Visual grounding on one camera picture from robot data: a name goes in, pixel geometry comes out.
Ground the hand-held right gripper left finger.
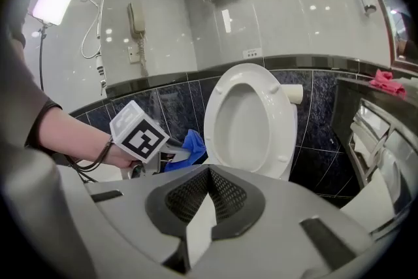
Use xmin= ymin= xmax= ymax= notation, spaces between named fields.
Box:
xmin=84 ymin=165 xmax=217 ymax=274

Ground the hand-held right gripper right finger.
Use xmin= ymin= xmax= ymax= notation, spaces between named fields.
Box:
xmin=192 ymin=165 xmax=376 ymax=279

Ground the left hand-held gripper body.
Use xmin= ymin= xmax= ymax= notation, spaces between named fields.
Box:
xmin=109 ymin=100 xmax=180 ymax=180

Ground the blue cloth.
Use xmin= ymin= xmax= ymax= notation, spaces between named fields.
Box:
xmin=164 ymin=129 xmax=207 ymax=174

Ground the white toilet seat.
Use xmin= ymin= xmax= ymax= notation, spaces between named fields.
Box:
xmin=204 ymin=62 xmax=297 ymax=179

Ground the person's left forearm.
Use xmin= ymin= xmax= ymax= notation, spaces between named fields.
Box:
xmin=27 ymin=104 xmax=112 ymax=164

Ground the white toilet lid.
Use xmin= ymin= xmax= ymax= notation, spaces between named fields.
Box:
xmin=214 ymin=83 xmax=271 ymax=166

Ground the person's left hand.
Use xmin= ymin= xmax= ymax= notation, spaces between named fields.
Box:
xmin=103 ymin=143 xmax=145 ymax=171

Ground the person's dark jacket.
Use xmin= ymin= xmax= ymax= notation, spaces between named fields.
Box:
xmin=0 ymin=9 xmax=63 ymax=154

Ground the pink cloth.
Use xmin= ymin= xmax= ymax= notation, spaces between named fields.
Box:
xmin=368 ymin=68 xmax=408 ymax=97

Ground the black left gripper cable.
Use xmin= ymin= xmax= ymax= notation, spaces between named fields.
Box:
xmin=63 ymin=137 xmax=114 ymax=184

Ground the white phone wall plate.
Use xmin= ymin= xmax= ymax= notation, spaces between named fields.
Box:
xmin=127 ymin=44 xmax=140 ymax=65

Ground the chrome shower hose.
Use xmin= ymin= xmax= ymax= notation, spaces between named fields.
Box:
xmin=80 ymin=0 xmax=107 ymax=89

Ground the beige wall telephone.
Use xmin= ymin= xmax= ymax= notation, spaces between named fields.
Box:
xmin=126 ymin=2 xmax=150 ymax=78

